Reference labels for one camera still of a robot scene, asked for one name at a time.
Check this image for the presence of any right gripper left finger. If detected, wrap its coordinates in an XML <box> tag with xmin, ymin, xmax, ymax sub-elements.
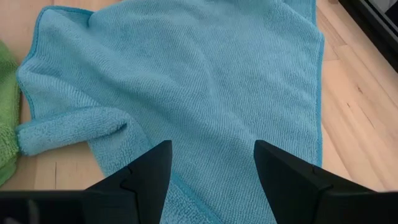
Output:
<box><xmin>85</xmin><ymin>139</ymin><xmax>174</xmax><ymax>224</ymax></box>

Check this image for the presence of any blue microfiber towel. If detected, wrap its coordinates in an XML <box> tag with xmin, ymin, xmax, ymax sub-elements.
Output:
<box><xmin>15</xmin><ymin>0</ymin><xmax>326</xmax><ymax>224</ymax></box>

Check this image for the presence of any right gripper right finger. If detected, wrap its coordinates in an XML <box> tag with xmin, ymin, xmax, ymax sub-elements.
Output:
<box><xmin>253</xmin><ymin>139</ymin><xmax>379</xmax><ymax>224</ymax></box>

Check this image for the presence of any green microfiber towel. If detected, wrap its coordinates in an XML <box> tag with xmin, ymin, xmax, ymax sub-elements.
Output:
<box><xmin>0</xmin><ymin>40</ymin><xmax>22</xmax><ymax>187</ymax></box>

